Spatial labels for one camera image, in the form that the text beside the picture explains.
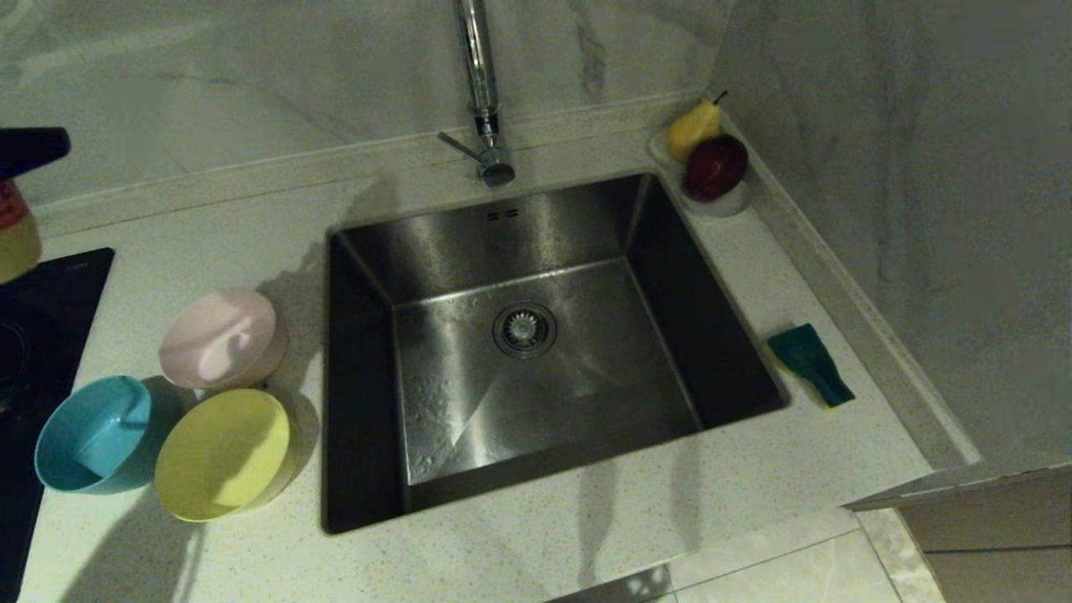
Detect orange label dish soap bottle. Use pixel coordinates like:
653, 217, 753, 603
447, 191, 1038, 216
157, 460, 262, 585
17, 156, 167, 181
0, 180, 43, 286

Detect chrome faucet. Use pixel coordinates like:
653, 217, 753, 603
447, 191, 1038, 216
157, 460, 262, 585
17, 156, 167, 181
437, 0, 517, 188

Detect stainless steel sink basin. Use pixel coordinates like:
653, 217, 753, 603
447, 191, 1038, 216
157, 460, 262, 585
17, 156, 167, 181
322, 172, 790, 534

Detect green and yellow sponge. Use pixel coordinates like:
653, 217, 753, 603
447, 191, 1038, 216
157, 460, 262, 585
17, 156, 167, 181
766, 323, 857, 409

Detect black induction cooktop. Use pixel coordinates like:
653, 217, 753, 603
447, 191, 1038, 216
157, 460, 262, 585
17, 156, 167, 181
0, 248, 116, 603

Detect pink plastic bowl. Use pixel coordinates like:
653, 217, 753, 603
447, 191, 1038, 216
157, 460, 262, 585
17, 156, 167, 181
159, 289, 290, 391

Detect blue plastic bowl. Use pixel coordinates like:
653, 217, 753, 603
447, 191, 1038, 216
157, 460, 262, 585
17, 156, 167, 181
34, 375, 177, 495

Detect yellow plastic bowl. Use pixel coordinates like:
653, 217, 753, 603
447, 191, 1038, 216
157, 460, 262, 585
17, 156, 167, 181
154, 389, 301, 523

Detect round metal drain strainer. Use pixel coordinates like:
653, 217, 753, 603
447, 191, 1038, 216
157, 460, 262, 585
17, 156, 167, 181
492, 302, 559, 360

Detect yellow pear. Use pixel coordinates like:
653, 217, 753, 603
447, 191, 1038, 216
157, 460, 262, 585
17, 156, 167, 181
666, 90, 728, 164

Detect dark red apple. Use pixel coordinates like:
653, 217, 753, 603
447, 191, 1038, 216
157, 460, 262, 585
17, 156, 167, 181
683, 134, 750, 203

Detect small white dish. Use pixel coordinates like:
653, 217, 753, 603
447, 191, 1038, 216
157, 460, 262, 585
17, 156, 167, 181
647, 130, 752, 219

